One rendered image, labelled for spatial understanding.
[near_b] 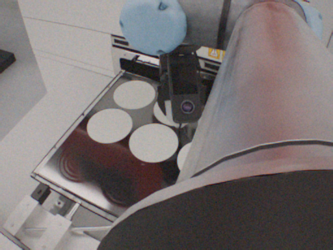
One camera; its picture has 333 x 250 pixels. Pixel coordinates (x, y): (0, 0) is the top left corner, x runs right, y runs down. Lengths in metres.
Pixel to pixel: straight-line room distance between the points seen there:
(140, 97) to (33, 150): 0.30
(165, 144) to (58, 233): 0.27
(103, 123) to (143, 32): 0.37
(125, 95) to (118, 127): 0.10
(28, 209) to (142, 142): 0.26
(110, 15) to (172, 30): 0.47
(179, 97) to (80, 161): 0.25
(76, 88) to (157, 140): 0.36
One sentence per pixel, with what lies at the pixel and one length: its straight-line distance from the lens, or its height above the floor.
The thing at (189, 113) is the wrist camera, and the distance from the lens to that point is 0.46.
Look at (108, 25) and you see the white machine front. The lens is 0.79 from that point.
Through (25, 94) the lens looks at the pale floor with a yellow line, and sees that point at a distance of 2.32.
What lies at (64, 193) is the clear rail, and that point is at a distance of 0.57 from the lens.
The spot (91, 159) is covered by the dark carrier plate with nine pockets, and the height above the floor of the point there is 0.90.
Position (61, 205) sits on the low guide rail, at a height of 0.85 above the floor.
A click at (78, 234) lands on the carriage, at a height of 0.88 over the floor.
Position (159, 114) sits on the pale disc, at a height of 0.90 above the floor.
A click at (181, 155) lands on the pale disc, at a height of 0.90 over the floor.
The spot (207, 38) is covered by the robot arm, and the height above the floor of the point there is 1.21.
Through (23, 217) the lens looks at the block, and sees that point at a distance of 0.57.
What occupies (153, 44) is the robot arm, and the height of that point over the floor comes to 1.20.
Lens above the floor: 1.38
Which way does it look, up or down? 49 degrees down
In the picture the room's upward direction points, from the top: straight up
